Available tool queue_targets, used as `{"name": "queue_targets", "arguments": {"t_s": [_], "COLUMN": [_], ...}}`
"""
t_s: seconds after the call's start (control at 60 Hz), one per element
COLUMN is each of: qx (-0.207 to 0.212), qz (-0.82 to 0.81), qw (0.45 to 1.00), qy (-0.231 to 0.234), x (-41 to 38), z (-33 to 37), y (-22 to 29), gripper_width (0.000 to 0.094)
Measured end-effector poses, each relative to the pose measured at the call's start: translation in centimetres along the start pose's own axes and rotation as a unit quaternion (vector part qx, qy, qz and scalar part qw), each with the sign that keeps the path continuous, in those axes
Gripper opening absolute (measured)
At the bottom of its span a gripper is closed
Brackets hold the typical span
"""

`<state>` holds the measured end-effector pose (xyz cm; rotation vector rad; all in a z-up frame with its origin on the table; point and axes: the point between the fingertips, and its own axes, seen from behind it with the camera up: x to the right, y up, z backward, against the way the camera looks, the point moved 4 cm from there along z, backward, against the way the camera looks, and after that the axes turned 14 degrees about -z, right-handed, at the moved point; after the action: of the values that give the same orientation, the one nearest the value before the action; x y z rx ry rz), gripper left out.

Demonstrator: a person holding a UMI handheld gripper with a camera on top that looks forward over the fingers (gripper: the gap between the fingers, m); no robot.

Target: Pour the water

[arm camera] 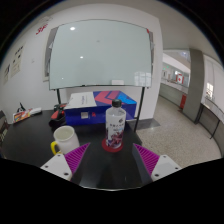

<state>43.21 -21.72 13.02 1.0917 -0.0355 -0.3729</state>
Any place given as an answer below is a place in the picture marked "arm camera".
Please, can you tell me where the blue cardboard box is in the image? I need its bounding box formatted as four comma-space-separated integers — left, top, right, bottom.
63, 89, 138, 127

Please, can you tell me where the red and black tool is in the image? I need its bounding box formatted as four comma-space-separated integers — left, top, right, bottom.
48, 103, 68, 128

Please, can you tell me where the large white wall poster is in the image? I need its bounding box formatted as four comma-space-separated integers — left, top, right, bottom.
10, 44, 26, 78

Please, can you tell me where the orange flat package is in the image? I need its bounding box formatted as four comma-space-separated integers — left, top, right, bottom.
12, 108, 33, 124

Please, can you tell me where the white flat box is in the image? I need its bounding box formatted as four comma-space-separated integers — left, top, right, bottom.
29, 106, 43, 116

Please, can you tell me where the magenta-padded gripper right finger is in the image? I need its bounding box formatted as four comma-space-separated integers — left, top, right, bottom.
133, 143, 183, 183

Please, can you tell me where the red and white flag sign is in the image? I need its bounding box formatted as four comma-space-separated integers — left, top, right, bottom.
175, 73, 185, 85

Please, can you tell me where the small white wall poster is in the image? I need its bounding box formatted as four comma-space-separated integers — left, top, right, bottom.
2, 62, 12, 85

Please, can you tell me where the red wall cabinet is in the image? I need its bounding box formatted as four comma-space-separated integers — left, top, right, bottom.
179, 94, 188, 110

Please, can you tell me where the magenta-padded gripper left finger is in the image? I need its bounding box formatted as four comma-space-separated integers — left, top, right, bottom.
39, 142, 92, 183

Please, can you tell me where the grey notice board with papers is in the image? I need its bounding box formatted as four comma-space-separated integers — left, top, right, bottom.
42, 27, 59, 83

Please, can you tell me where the large whiteboard on stand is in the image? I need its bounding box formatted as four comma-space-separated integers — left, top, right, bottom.
48, 19, 155, 91

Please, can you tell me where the clear black-capped drink bottle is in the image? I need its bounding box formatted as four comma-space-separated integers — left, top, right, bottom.
105, 98, 127, 150

